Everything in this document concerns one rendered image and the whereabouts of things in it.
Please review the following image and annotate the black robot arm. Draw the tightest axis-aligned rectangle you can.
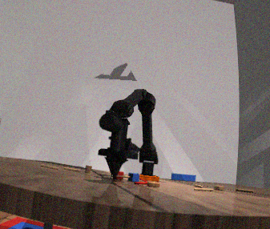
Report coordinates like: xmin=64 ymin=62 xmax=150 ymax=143
xmin=99 ymin=89 xmax=158 ymax=176

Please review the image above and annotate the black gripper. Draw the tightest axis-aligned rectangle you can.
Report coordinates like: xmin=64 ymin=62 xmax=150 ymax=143
xmin=98 ymin=134 xmax=139 ymax=178

